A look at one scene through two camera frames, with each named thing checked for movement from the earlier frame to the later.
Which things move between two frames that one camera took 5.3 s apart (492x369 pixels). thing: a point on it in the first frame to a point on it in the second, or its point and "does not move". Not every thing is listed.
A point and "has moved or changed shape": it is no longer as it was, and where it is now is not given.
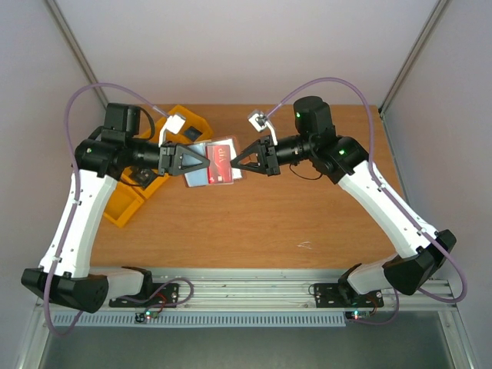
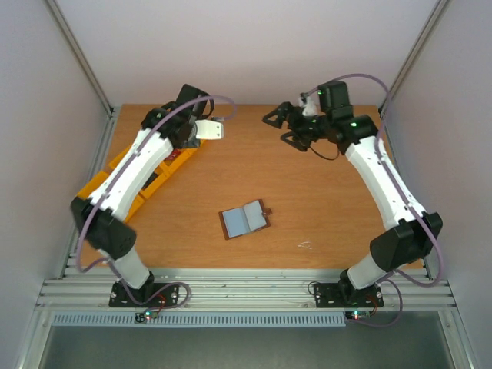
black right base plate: x=343 y=295 does not move
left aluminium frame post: x=74 y=44 does not move
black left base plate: x=151 y=295 does not move
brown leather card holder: x=220 y=171 to x=237 y=221
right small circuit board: x=356 y=314 does not move
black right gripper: x=270 y=156 to x=296 y=125
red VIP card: x=219 y=169 has moved or changed shape
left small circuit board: x=141 y=317 does not move
